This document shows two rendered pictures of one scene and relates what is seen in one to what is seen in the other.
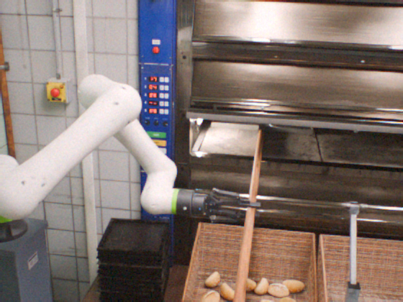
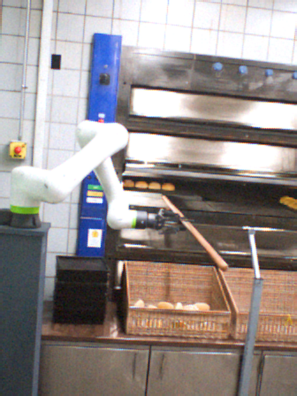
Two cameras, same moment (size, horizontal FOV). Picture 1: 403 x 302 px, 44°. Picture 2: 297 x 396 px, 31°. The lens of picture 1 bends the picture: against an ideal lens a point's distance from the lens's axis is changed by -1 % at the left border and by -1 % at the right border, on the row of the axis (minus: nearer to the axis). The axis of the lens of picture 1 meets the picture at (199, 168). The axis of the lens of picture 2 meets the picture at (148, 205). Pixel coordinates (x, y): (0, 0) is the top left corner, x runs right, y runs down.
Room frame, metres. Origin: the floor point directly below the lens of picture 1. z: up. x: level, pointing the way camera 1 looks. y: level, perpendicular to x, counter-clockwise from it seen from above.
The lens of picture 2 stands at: (-0.93, 0.68, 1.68)
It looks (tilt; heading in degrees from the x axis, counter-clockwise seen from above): 9 degrees down; 345
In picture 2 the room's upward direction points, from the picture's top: 6 degrees clockwise
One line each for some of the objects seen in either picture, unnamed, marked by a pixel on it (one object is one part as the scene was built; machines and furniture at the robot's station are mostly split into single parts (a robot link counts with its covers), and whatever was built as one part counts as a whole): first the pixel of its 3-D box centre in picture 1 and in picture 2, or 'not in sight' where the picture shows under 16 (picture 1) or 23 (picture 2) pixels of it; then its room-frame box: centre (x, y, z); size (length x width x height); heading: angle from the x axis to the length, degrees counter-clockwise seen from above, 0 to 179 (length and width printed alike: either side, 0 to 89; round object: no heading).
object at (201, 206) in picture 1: (206, 204); (156, 221); (1.63, -0.03, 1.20); 0.09 x 0.07 x 0.08; 82
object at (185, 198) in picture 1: (186, 202); (140, 220); (1.64, 0.04, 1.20); 0.12 x 0.06 x 0.09; 172
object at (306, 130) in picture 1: (263, 119); (159, 192); (2.77, -0.35, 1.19); 0.55 x 0.36 x 0.03; 82
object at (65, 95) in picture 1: (59, 90); (19, 149); (2.22, 0.65, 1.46); 0.10 x 0.07 x 0.10; 82
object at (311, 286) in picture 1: (251, 279); (173, 297); (1.87, -0.25, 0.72); 0.56 x 0.49 x 0.28; 82
